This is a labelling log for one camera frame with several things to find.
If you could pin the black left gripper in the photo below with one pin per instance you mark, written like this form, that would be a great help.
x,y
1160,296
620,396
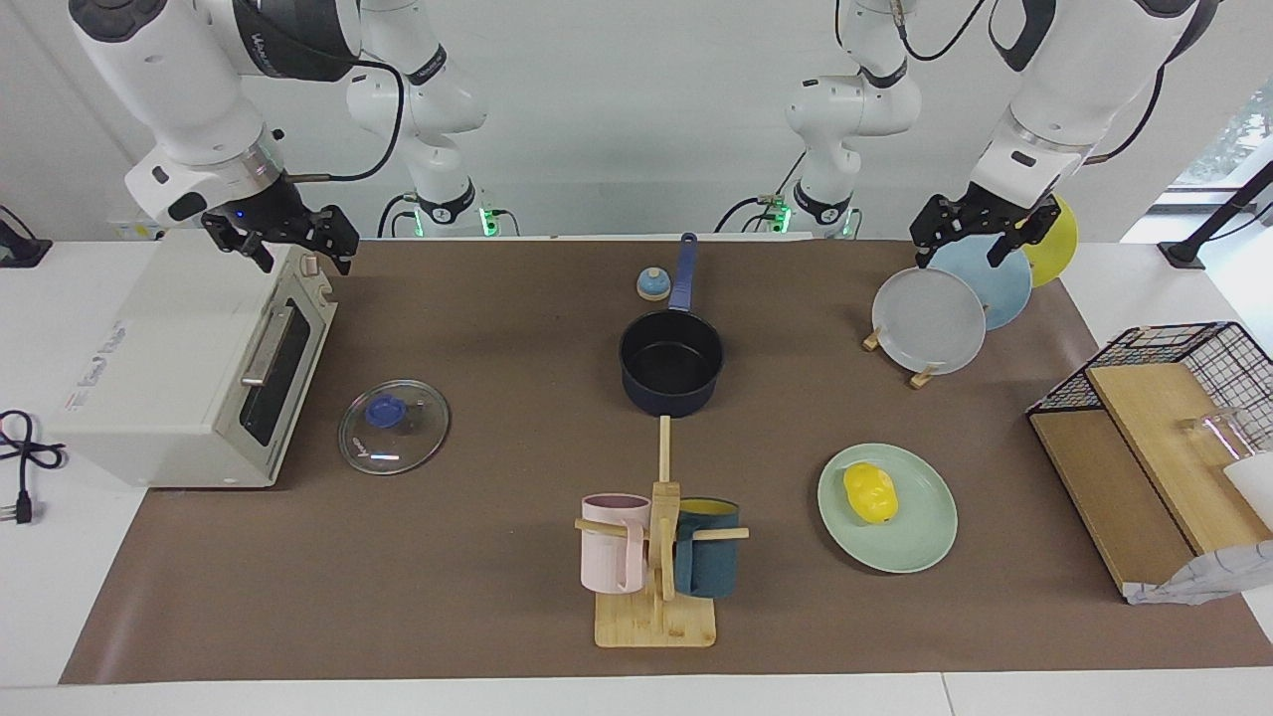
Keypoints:
x,y
995,214

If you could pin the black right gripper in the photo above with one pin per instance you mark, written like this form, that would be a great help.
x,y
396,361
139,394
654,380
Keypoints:
x,y
273,214

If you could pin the glass lid with blue knob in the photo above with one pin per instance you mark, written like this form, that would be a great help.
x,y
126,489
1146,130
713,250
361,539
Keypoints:
x,y
386,410

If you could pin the yellow potato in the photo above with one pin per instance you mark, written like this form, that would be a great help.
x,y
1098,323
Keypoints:
x,y
870,492

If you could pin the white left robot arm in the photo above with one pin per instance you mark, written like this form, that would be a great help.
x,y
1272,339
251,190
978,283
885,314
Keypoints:
x,y
1064,89

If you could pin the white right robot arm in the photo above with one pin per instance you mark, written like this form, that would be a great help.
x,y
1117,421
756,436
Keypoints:
x,y
169,80

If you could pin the light blue plate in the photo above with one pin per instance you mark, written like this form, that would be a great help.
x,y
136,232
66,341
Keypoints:
x,y
1000,293

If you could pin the yellow plate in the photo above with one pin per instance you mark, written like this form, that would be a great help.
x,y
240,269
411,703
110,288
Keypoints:
x,y
1059,249

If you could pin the grey plate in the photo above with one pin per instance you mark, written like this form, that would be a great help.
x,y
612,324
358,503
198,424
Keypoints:
x,y
925,323

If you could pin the wooden plate rack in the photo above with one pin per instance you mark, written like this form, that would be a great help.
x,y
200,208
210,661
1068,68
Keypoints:
x,y
923,378

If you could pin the green plate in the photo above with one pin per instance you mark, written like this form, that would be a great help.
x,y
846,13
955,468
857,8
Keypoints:
x,y
915,537

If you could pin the beige toaster oven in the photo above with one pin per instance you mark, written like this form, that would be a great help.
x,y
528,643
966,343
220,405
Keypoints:
x,y
149,348

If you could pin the black stand with pole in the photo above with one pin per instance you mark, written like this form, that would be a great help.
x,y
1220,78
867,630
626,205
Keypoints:
x,y
1183,254

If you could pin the window with greenery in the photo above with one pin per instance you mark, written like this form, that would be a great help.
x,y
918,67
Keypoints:
x,y
1243,139

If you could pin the clear plastic container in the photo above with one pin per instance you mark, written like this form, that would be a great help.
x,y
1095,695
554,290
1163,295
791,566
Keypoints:
x,y
1218,428

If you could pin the brown table mat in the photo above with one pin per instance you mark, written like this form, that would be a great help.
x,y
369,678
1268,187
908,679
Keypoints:
x,y
477,557

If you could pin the white patterned plastic sheet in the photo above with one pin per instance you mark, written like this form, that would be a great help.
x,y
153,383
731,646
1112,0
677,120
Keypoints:
x,y
1213,577

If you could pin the dark teal mug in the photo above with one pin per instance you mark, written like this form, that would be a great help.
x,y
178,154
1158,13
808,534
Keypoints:
x,y
708,567

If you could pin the pink mug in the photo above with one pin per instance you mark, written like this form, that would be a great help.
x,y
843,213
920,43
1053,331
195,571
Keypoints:
x,y
607,557

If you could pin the wooden mug tree stand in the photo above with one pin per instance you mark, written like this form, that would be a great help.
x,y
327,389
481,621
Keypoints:
x,y
656,622

